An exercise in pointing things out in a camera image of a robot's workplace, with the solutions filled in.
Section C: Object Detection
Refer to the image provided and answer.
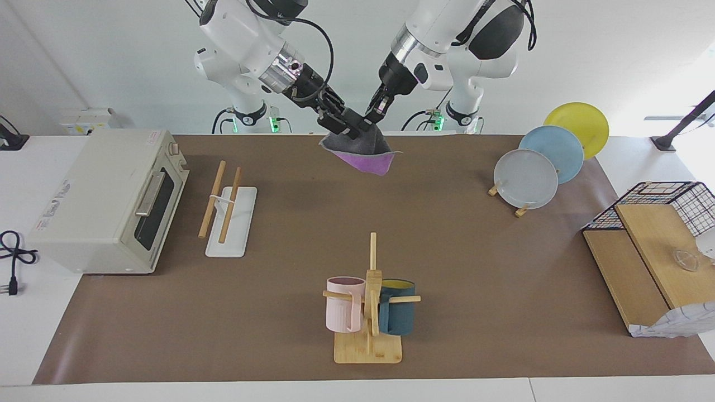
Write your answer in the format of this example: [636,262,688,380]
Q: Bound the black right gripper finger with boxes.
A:
[318,114,350,137]
[341,108,372,132]

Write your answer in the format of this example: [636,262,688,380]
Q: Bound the purple grey-backed towel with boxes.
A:
[320,124,402,176]

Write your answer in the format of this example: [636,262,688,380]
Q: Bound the white towel rack wooden bars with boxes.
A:
[198,160,258,258]

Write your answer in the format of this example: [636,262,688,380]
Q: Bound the wooden plate rack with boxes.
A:
[488,181,530,218]

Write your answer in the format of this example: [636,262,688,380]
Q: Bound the brown table mat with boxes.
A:
[32,134,715,385]

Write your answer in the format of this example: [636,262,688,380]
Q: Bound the grey plate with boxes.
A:
[494,149,559,210]

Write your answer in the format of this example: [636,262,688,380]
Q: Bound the light blue plate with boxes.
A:
[518,125,585,185]

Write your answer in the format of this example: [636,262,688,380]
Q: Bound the pink mug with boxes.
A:
[326,276,366,333]

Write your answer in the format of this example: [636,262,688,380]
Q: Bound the yellow plate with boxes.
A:
[544,102,609,160]

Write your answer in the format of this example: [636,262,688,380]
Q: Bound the dark teal mug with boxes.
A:
[379,279,416,336]

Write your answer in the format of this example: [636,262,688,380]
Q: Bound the wooden mug tree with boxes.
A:
[322,232,421,365]

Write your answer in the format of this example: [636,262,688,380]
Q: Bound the white power strip box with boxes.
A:
[60,108,121,135]

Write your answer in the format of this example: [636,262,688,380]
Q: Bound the cream toaster oven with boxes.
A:
[27,130,189,275]

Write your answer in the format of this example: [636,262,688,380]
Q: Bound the black clamp stand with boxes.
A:
[0,116,30,150]

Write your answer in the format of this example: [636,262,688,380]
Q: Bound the clear glass lid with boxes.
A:
[673,250,700,272]

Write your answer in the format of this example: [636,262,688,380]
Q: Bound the white patterned paper sheet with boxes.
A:
[628,301,715,338]

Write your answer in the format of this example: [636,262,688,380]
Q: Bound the black base cable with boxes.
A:
[401,87,453,132]
[211,108,235,135]

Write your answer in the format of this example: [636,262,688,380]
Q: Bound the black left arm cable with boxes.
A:
[455,0,537,52]

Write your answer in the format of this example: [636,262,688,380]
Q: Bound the black camera stand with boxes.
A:
[651,90,715,151]

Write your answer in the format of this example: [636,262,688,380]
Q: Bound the black wire basket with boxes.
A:
[581,181,715,238]

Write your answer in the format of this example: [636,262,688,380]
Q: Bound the black power cord with plug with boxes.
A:
[0,231,39,296]

